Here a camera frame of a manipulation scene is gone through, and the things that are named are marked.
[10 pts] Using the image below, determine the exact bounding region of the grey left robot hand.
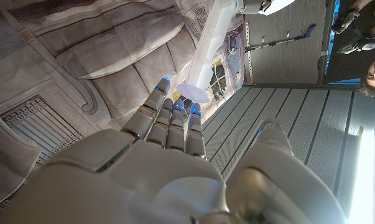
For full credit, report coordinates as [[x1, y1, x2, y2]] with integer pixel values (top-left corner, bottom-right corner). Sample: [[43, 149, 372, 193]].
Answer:
[[238, 0, 271, 16]]

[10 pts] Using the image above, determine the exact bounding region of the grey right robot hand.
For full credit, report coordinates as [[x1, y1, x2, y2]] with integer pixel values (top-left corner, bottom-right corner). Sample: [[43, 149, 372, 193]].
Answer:
[[0, 77, 347, 224]]

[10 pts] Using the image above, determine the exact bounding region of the large clear plastic syringe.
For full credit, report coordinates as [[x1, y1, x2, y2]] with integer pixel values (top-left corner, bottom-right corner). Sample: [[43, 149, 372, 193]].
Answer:
[[175, 0, 248, 104]]

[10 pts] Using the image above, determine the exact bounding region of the printed sofa room backdrop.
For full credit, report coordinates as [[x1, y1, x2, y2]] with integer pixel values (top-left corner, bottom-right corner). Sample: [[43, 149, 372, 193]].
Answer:
[[0, 0, 253, 215]]

